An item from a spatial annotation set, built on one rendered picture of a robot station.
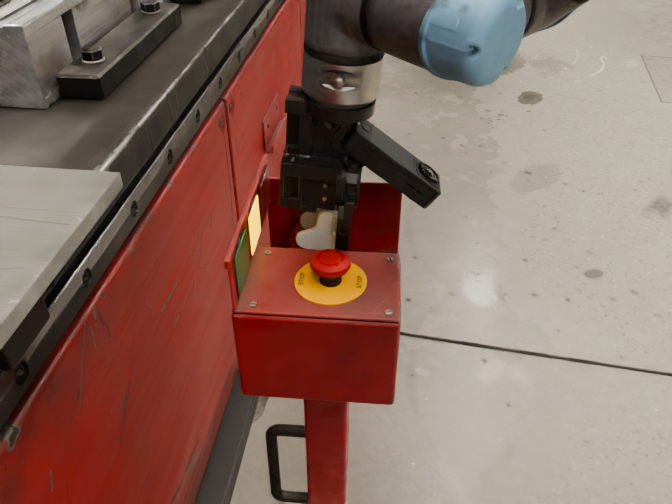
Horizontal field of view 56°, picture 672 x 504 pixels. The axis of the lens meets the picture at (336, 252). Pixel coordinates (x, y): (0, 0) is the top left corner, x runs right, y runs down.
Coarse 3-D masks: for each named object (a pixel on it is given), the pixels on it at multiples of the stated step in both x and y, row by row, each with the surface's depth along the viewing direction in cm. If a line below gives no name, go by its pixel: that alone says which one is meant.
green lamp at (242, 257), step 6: (246, 240) 61; (240, 246) 59; (246, 246) 61; (240, 252) 59; (246, 252) 61; (240, 258) 59; (246, 258) 61; (240, 264) 59; (246, 264) 62; (240, 270) 59; (246, 270) 62; (240, 276) 59; (240, 282) 59; (240, 288) 59
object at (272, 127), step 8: (272, 104) 135; (272, 112) 136; (264, 120) 129; (272, 120) 136; (264, 128) 129; (272, 128) 137; (280, 128) 138; (264, 136) 130; (272, 136) 137; (280, 136) 138; (264, 144) 131; (272, 144) 132; (264, 152) 132; (272, 152) 132
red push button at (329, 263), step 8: (312, 256) 62; (320, 256) 61; (328, 256) 61; (336, 256) 61; (344, 256) 61; (312, 264) 60; (320, 264) 60; (328, 264) 60; (336, 264) 60; (344, 264) 60; (320, 272) 60; (328, 272) 60; (336, 272) 60; (344, 272) 60; (320, 280) 62; (328, 280) 61; (336, 280) 61
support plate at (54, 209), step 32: (0, 192) 34; (32, 192) 34; (64, 192) 34; (96, 192) 34; (0, 224) 32; (32, 224) 32; (64, 224) 32; (0, 256) 30; (32, 256) 30; (64, 256) 30; (0, 288) 28; (32, 288) 28; (0, 320) 26
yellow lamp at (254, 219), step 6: (258, 204) 66; (252, 210) 63; (258, 210) 66; (252, 216) 63; (258, 216) 66; (252, 222) 63; (258, 222) 67; (252, 228) 64; (258, 228) 67; (252, 234) 64; (258, 234) 67; (252, 240) 64; (252, 246) 64; (252, 252) 64
